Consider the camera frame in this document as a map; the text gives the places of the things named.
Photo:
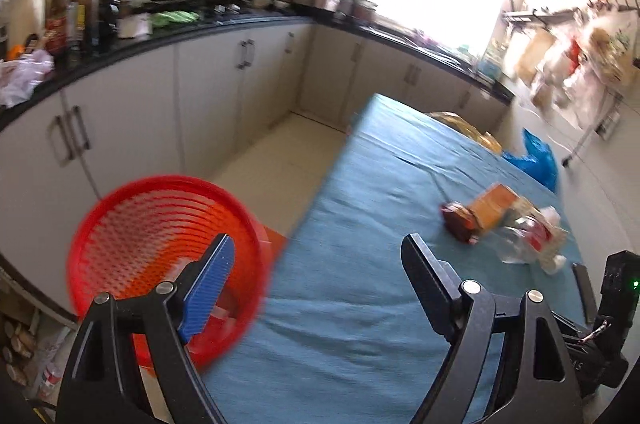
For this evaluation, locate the black kitchen countertop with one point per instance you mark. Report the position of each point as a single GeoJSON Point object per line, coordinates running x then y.
{"type": "Point", "coordinates": [65, 74]}

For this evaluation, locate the orange plastic stool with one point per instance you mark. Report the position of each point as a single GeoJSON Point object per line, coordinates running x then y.
{"type": "Point", "coordinates": [277, 241]}

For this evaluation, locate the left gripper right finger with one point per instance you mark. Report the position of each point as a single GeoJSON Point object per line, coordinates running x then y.
{"type": "Point", "coordinates": [514, 343]}

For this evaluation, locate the red plastic mesh basket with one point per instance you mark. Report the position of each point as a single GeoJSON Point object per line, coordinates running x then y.
{"type": "Point", "coordinates": [148, 230]}

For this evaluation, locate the hanging bags on rack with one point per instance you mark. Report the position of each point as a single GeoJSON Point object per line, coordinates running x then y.
{"type": "Point", "coordinates": [577, 62]}

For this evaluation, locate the blue table cloth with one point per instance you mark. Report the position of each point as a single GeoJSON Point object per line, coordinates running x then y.
{"type": "Point", "coordinates": [342, 337]}

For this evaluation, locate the dark sauce bottle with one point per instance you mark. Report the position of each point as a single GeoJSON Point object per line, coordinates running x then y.
{"type": "Point", "coordinates": [108, 23]}

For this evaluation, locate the white small container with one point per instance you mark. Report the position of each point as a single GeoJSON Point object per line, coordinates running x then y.
{"type": "Point", "coordinates": [134, 26]}

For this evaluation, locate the yellow plastic bag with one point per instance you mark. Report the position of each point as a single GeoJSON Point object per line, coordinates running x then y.
{"type": "Point", "coordinates": [456, 122]}

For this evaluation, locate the green cloth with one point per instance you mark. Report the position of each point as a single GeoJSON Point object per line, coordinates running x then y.
{"type": "Point", "coordinates": [161, 20]}

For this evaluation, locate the dark red snack packet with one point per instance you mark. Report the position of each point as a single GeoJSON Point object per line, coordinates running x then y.
{"type": "Point", "coordinates": [460, 222]}

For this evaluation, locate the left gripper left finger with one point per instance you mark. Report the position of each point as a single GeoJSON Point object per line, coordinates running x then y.
{"type": "Point", "coordinates": [102, 381]}

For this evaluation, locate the pink white plastic bag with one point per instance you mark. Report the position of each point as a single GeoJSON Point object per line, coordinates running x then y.
{"type": "Point", "coordinates": [20, 77]}

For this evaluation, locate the blue plastic bag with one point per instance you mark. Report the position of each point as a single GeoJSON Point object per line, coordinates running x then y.
{"type": "Point", "coordinates": [538, 162]}

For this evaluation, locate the orange cardboard box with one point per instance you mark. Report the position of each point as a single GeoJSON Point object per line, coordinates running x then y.
{"type": "Point", "coordinates": [489, 208]}

